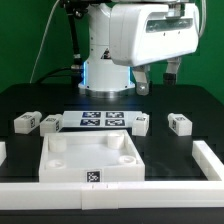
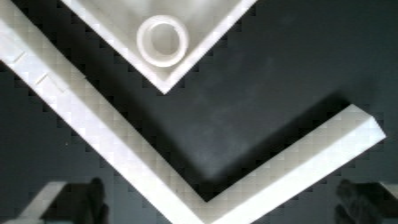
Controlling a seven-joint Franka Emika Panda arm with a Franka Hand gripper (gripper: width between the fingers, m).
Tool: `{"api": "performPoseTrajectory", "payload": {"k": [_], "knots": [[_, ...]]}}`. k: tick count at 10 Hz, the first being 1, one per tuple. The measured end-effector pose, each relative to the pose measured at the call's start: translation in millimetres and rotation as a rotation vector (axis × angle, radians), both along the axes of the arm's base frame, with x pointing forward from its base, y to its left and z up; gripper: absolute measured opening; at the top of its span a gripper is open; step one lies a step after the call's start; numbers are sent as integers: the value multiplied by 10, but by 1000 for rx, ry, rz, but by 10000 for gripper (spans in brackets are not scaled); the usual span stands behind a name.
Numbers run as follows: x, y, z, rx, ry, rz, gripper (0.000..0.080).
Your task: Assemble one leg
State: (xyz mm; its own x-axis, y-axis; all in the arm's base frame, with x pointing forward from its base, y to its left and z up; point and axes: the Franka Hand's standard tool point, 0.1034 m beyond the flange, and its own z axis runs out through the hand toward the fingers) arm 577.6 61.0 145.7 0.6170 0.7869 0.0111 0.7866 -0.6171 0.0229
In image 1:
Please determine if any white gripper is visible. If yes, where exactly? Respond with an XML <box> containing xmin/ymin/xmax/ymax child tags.
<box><xmin>109</xmin><ymin>3</ymin><xmax>199</xmax><ymax>96</ymax></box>

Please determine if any white square tabletop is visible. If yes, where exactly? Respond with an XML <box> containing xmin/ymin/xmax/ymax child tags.
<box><xmin>39</xmin><ymin>130</ymin><xmax>145</xmax><ymax>183</ymax></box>

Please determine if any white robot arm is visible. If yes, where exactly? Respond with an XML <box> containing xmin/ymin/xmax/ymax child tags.
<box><xmin>59</xmin><ymin>0</ymin><xmax>200</xmax><ymax>98</ymax></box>

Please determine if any white tag sheet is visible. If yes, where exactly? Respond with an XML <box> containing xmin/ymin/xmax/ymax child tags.
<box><xmin>63</xmin><ymin>111</ymin><xmax>142</xmax><ymax>128</ymax></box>

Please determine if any white U-shaped fence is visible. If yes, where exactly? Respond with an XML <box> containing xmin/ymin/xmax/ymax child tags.
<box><xmin>0</xmin><ymin>141</ymin><xmax>224</xmax><ymax>210</ymax></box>

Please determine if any black cable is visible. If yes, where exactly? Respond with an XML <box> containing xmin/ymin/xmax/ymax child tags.
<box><xmin>34</xmin><ymin>0</ymin><xmax>88</xmax><ymax>84</ymax></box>

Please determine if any white cable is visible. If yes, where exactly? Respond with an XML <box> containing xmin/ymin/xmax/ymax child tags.
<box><xmin>29</xmin><ymin>0</ymin><xmax>62</xmax><ymax>84</ymax></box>

